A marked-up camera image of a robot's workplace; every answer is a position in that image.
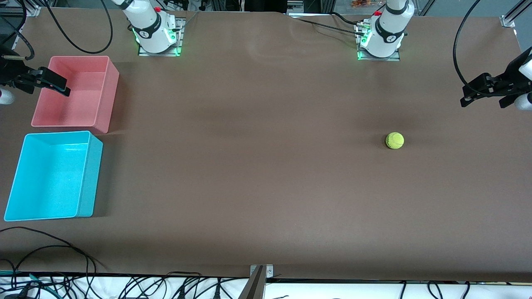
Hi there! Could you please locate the pink plastic bin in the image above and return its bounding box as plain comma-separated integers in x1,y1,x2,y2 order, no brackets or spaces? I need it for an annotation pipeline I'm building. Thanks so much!
31,55,120,135

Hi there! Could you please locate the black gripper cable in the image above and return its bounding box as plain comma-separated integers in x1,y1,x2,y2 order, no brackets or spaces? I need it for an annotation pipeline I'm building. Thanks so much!
0,0,35,61

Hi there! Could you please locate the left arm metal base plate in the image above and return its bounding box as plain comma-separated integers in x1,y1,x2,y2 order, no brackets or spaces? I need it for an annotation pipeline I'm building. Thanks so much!
357,21,401,62

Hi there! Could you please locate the black looping cable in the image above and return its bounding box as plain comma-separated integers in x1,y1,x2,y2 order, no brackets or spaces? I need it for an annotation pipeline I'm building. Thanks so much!
453,0,485,91
41,0,114,55

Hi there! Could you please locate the yellow tennis ball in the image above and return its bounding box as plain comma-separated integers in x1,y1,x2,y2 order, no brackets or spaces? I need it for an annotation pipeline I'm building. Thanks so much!
385,132,405,150

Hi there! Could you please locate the aluminium frame profile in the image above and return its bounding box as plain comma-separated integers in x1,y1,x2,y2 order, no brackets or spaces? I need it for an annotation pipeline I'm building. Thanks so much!
504,0,532,19

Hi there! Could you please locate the black base cable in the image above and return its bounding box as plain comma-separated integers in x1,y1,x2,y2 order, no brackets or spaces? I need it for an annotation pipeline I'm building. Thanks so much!
330,12,360,25
296,18,363,35

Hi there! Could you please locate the aluminium profile post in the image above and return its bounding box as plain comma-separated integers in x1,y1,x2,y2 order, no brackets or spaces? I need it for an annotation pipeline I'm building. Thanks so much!
238,266,266,299

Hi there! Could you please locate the thin black cable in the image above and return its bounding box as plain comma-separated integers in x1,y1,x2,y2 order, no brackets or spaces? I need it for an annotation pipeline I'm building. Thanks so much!
9,245,91,275
0,226,109,271

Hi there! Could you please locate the blue plastic bin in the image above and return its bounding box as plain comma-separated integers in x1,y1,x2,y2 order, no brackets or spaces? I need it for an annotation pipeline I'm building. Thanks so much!
3,130,103,222

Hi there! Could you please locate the small metal bracket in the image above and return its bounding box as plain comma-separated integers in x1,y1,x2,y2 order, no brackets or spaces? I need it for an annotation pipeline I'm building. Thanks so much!
250,264,274,278

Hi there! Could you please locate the teal cable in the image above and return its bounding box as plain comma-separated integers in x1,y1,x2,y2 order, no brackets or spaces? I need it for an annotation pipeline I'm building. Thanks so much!
28,273,57,298

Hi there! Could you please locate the dark clothed person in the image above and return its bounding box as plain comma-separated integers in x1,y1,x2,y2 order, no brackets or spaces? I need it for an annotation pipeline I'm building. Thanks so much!
244,0,288,14

